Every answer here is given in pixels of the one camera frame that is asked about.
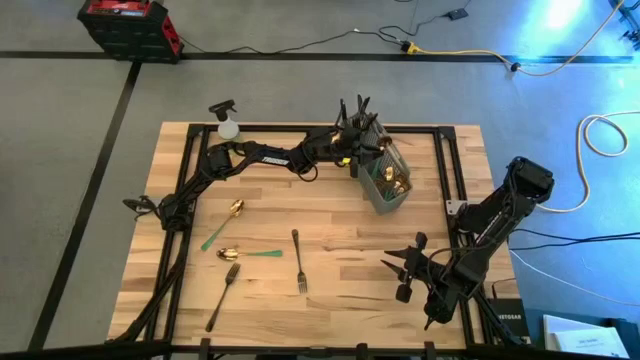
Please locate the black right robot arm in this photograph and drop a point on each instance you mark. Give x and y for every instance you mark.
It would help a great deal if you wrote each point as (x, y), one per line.
(490, 215)

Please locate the black aluminium table frame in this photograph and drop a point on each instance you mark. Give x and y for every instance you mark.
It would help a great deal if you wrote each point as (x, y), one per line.
(280, 128)

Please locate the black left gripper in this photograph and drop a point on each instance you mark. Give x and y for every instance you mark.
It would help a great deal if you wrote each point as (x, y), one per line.
(342, 145)

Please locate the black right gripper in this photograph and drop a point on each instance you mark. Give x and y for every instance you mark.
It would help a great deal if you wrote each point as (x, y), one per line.
(425, 275)

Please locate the grey mesh cutlery caddy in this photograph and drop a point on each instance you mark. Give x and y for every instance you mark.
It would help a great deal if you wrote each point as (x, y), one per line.
(387, 205)

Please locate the black network switch box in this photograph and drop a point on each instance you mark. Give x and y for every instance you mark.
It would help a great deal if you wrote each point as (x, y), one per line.
(507, 320)

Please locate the clear spray bottle black trigger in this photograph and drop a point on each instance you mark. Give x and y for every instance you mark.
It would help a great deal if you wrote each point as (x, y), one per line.
(229, 129)

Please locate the black spoon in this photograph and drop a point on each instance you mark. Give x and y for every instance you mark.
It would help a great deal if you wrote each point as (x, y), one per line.
(366, 107)

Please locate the white cardboard box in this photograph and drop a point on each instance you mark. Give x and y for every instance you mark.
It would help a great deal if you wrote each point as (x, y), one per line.
(580, 340)

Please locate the black stand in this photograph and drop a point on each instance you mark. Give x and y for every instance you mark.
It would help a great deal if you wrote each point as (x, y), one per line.
(631, 37)

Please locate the black cylindrical object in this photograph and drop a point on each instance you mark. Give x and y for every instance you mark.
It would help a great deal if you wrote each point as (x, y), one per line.
(361, 350)

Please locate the black power adapter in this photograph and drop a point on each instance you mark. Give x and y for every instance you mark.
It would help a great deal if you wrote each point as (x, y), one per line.
(457, 14)

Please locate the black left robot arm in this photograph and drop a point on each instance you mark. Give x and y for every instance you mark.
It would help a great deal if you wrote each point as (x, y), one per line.
(240, 152)

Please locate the red and black tool case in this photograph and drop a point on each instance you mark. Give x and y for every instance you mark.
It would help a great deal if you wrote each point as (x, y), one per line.
(130, 30)

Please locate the black fork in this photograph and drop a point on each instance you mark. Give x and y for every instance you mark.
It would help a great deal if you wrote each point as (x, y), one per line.
(343, 111)
(359, 106)
(233, 274)
(302, 285)

